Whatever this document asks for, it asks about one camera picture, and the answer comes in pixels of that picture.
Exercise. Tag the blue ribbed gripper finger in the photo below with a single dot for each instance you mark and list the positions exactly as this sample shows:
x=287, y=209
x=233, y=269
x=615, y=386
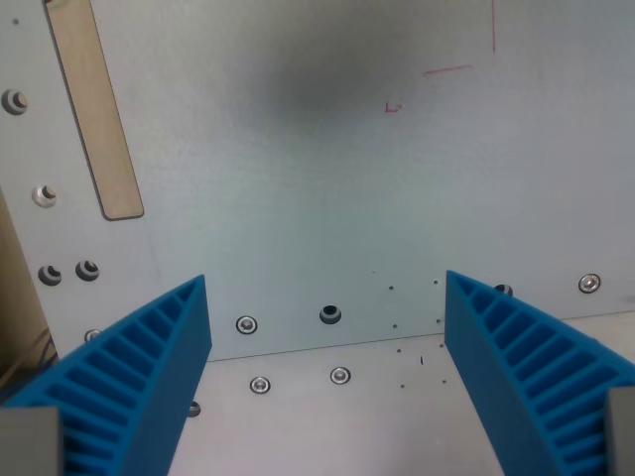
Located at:
x=501, y=357
x=149, y=357

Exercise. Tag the silver socket head screw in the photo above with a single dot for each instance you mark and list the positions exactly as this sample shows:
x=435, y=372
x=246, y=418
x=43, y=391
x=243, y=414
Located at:
x=340, y=375
x=246, y=324
x=589, y=283
x=260, y=385

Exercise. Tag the light grey metal plate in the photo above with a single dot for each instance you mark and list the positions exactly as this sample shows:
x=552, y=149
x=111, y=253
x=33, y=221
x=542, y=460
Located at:
x=347, y=421

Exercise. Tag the grey metal mounting plate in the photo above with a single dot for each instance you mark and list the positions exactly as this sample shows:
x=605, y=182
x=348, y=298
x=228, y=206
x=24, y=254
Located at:
x=317, y=198

